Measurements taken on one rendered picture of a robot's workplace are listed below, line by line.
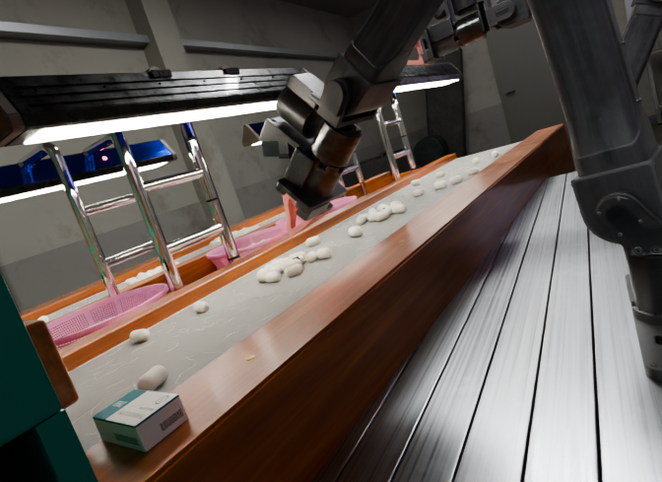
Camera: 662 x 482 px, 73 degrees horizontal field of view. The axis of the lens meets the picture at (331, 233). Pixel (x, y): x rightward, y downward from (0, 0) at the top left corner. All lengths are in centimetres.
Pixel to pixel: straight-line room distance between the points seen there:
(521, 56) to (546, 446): 729
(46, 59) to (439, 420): 373
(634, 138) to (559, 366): 20
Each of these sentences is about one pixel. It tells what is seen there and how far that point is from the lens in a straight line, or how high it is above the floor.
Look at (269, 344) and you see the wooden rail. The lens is 42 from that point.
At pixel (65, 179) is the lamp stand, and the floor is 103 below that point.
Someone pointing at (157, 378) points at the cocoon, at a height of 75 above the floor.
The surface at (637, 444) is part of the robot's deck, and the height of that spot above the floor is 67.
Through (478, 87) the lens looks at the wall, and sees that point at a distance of 769.
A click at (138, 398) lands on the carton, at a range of 37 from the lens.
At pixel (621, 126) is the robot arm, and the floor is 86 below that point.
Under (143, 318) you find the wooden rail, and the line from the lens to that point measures 77.
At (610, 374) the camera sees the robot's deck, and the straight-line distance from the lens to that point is 45.
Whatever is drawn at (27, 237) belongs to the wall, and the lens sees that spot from 342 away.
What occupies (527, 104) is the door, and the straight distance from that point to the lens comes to 755.
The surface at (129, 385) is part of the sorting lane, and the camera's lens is 56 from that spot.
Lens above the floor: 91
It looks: 9 degrees down
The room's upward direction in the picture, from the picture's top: 18 degrees counter-clockwise
